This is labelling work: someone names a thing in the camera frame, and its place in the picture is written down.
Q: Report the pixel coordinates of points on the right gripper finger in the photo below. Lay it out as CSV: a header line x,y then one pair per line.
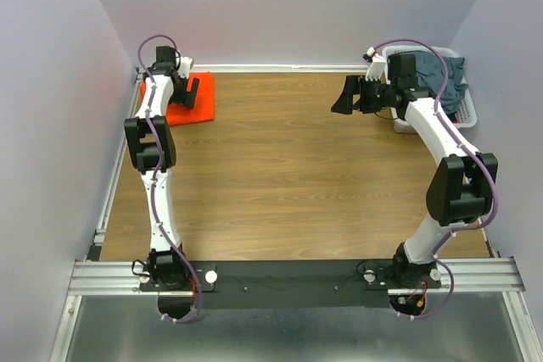
x,y
347,103
352,85

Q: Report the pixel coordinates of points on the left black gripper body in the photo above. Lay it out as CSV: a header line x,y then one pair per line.
x,y
179,94

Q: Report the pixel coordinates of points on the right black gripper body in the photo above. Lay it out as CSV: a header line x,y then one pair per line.
x,y
368,97

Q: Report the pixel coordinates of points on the orange t shirt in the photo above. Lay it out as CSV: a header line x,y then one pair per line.
x,y
199,101

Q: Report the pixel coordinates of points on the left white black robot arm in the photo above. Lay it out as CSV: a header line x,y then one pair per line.
x,y
153,154

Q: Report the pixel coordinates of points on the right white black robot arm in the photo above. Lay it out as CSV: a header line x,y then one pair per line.
x,y
463,186

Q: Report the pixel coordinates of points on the grey blue t shirt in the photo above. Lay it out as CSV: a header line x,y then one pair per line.
x,y
430,73

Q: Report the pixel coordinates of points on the white laundry basket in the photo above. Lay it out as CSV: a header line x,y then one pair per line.
x,y
465,117

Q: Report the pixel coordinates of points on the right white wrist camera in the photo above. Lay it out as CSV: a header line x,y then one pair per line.
x,y
376,68

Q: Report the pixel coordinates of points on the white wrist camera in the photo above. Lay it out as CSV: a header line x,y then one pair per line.
x,y
376,68
184,66

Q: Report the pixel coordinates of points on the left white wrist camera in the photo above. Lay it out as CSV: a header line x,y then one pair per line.
x,y
184,66

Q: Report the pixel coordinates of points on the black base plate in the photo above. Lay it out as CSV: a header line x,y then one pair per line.
x,y
372,283

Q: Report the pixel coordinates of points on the aluminium frame rail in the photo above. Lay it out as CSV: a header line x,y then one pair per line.
x,y
477,314

